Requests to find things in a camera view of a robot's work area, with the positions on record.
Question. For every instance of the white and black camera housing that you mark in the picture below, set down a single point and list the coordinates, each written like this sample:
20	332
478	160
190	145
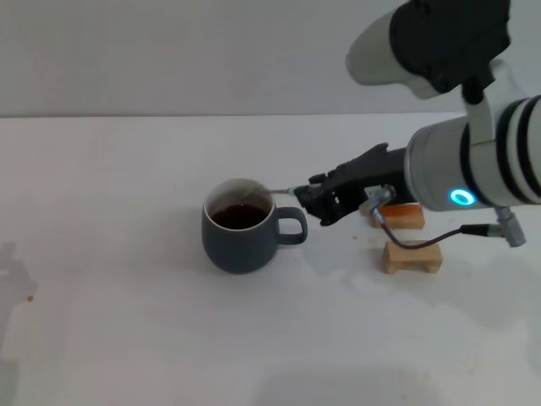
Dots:
444	38

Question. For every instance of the dark coffee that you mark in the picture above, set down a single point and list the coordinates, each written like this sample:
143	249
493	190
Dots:
238	216

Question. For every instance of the pale notched wooden block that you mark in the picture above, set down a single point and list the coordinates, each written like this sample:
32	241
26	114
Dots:
406	258

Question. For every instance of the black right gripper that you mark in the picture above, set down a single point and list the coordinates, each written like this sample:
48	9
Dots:
363	169

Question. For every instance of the dark grey ceramic cup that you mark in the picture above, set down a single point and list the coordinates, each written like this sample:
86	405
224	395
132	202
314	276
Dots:
236	249

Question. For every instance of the orange stained wooden block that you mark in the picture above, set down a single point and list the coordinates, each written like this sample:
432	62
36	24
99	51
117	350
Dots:
406	220

